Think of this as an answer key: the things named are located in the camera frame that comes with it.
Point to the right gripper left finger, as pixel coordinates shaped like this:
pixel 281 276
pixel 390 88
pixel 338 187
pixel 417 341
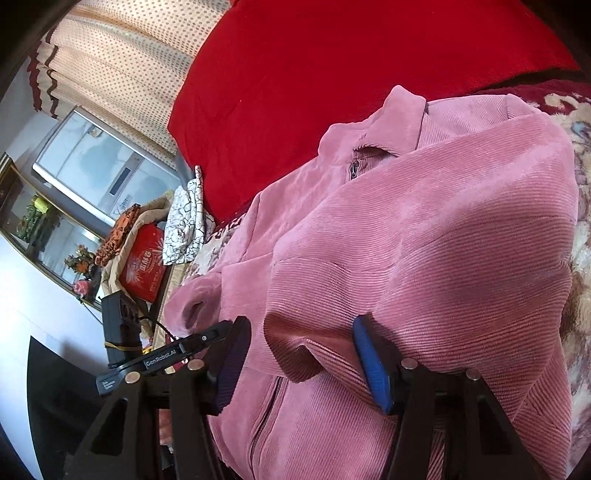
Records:
pixel 123 440

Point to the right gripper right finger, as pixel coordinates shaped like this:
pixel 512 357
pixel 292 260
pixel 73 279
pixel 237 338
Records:
pixel 480 440

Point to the person left hand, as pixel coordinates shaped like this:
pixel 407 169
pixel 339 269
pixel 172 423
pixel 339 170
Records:
pixel 165 429

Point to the red gift box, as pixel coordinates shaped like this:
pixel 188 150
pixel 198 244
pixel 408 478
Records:
pixel 144 269

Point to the beige coat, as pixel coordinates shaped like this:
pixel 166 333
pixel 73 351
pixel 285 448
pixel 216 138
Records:
pixel 154 212

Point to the white patterned cushion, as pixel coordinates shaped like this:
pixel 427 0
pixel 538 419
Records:
pixel 188 224

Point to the orange black folded cloth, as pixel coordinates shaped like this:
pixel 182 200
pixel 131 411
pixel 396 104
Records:
pixel 113 243

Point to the display shelf with plants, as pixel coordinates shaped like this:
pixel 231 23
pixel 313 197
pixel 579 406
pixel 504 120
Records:
pixel 53 242

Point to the red sofa cover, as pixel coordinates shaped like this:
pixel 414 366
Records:
pixel 274 75

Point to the dotted cream curtain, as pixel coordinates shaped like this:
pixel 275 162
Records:
pixel 124 62

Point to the floral plush blanket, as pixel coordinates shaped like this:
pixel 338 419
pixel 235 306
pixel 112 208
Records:
pixel 577 276

